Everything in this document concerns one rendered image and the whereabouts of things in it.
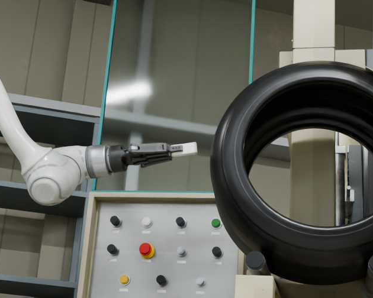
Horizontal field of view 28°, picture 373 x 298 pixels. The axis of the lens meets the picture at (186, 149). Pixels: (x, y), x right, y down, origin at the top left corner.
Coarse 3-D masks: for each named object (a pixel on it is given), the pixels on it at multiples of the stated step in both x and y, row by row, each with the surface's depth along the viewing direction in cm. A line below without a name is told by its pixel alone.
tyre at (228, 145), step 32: (320, 64) 190; (352, 64) 193; (256, 96) 188; (288, 96) 209; (320, 96) 210; (352, 96) 205; (224, 128) 187; (256, 128) 212; (288, 128) 212; (320, 128) 214; (352, 128) 210; (224, 160) 182; (224, 192) 181; (256, 192) 177; (224, 224) 194; (256, 224) 175; (288, 224) 174; (352, 224) 172; (288, 256) 174; (320, 256) 172; (352, 256) 172
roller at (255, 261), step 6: (252, 252) 173; (258, 252) 173; (246, 258) 173; (252, 258) 173; (258, 258) 173; (264, 258) 173; (246, 264) 173; (252, 264) 172; (258, 264) 172; (264, 264) 173; (252, 270) 174; (258, 270) 173; (264, 270) 177
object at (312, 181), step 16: (304, 0) 237; (320, 0) 236; (304, 16) 235; (320, 16) 234; (304, 32) 233; (320, 32) 232; (304, 48) 231; (320, 48) 230; (304, 144) 220; (320, 144) 219; (304, 160) 218; (320, 160) 217; (304, 176) 216; (320, 176) 215; (304, 192) 214; (320, 192) 214; (304, 208) 213; (320, 208) 212; (320, 224) 210
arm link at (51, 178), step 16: (0, 80) 197; (0, 96) 193; (0, 112) 190; (0, 128) 189; (16, 128) 188; (16, 144) 186; (32, 144) 187; (32, 160) 185; (48, 160) 185; (64, 160) 189; (32, 176) 182; (48, 176) 181; (64, 176) 184; (80, 176) 196; (32, 192) 182; (48, 192) 181; (64, 192) 183
